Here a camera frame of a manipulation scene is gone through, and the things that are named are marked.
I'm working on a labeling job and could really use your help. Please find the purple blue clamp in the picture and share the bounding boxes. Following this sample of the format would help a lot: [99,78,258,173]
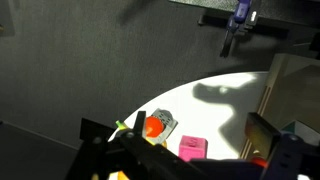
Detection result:
[219,0,258,58]
[259,132,320,180]

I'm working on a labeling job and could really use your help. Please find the wooden slatted tray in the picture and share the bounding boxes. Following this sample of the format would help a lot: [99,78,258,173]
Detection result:
[239,53,320,161]

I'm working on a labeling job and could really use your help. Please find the gray printed block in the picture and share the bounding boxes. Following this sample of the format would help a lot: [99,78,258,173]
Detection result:
[151,108,179,142]

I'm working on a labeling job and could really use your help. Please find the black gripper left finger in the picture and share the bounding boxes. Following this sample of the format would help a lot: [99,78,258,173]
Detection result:
[66,117,116,180]

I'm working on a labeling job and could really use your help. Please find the pink block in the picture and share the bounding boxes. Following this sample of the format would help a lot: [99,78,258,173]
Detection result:
[178,134,209,163]

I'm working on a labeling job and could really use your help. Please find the yellow toy fruit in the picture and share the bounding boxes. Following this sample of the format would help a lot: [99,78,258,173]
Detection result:
[155,139,168,150]

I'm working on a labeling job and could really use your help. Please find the lime green small toy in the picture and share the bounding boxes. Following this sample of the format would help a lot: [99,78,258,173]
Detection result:
[115,120,130,132]

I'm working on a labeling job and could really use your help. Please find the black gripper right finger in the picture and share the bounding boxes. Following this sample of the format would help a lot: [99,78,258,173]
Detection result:
[245,112,282,161]

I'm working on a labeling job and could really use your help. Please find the orange red ball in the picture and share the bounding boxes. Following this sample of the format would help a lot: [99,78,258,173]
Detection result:
[145,115,165,139]

